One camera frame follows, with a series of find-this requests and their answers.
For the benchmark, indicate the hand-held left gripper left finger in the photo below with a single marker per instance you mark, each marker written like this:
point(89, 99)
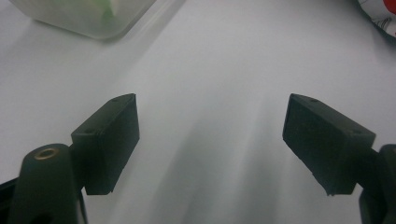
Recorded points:
point(107, 143)

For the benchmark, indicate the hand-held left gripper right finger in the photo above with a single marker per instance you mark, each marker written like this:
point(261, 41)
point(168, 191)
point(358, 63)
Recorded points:
point(323, 146)

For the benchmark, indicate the clear plastic container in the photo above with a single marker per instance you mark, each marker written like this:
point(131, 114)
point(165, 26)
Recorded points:
point(62, 18)

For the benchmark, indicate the red black snack packet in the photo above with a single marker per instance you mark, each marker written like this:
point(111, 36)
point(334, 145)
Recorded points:
point(383, 15)

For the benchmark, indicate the white paper sheet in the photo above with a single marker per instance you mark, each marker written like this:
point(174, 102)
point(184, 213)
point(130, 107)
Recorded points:
point(202, 77)

